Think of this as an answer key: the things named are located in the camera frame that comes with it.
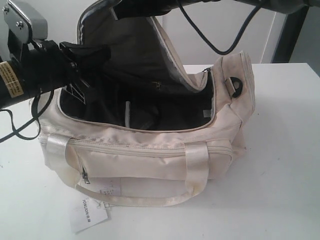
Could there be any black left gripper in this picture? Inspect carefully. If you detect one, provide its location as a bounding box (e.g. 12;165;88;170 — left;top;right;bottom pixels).
19;40;111;110

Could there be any cream fabric duffel bag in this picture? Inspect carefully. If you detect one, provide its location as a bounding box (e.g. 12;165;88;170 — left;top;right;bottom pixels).
37;0;255;207

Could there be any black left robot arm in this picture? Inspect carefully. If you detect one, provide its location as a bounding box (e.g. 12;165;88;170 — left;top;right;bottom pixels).
0;40;111;109

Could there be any white paper hang tag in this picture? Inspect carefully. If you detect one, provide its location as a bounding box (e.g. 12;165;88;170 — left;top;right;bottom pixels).
68;194;109;234

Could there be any black cable loop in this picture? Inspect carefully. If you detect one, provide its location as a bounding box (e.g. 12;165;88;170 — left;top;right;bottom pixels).
178;3;262;56

